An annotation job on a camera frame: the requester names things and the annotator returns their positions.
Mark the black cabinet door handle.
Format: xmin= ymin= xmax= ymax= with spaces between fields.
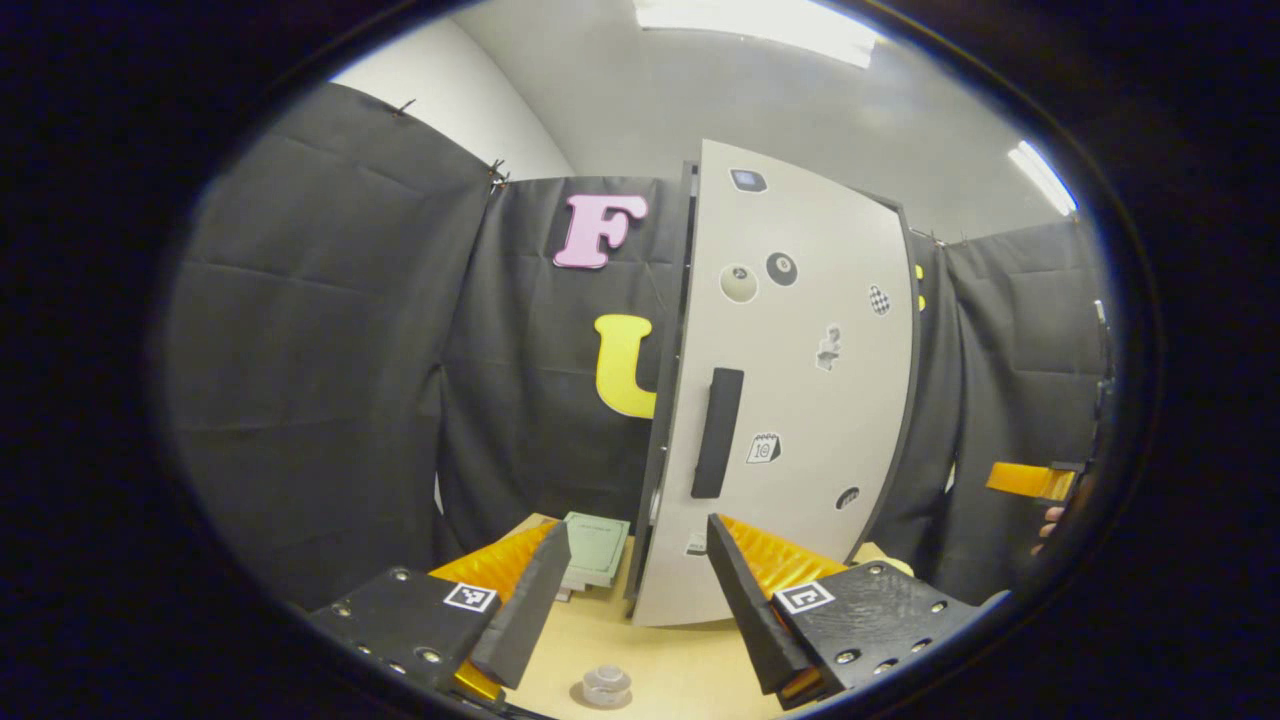
xmin=690 ymin=367 xmax=745 ymax=499

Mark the yellow plush ball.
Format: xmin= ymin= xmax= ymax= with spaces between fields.
xmin=855 ymin=542 xmax=916 ymax=579

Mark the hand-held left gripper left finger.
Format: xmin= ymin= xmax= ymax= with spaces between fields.
xmin=308 ymin=520 xmax=573 ymax=711

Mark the large ceiling light panel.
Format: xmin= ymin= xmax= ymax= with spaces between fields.
xmin=633 ymin=0 xmax=886 ymax=69

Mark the green book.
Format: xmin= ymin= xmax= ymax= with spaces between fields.
xmin=560 ymin=512 xmax=632 ymax=589

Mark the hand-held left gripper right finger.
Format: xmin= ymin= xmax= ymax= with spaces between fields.
xmin=705 ymin=512 xmax=986 ymax=711

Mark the black backdrop cloth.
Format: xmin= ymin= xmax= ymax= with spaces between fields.
xmin=160 ymin=82 xmax=1111 ymax=611

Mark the dark grey cabinet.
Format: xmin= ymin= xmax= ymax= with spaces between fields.
xmin=623 ymin=139 xmax=926 ymax=629

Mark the small ceiling light panel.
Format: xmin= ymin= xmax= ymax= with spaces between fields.
xmin=1007 ymin=140 xmax=1079 ymax=216

